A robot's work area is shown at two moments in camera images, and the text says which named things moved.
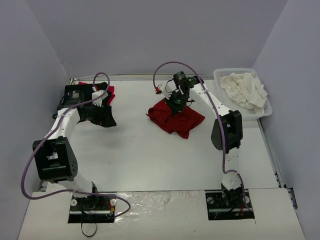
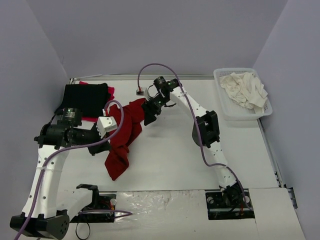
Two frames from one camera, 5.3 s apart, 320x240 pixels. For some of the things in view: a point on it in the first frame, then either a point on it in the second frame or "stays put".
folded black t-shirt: x=79 y=96 stays put
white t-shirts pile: x=246 y=89 stays put
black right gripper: x=176 y=107 to x=150 y=111
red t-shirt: x=183 y=122 to x=129 y=126
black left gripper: x=99 y=115 to x=99 y=146
